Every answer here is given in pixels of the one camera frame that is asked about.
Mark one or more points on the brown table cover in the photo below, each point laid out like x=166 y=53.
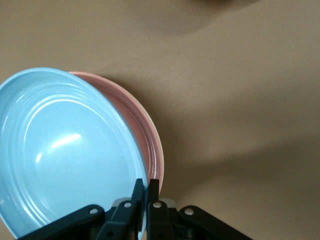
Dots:
x=225 y=100

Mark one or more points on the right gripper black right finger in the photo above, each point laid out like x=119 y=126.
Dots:
x=160 y=225

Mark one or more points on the blue plate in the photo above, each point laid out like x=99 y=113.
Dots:
x=62 y=150

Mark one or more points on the pink plate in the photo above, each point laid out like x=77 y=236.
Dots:
x=140 y=130

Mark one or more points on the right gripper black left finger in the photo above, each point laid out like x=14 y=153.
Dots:
x=82 y=225

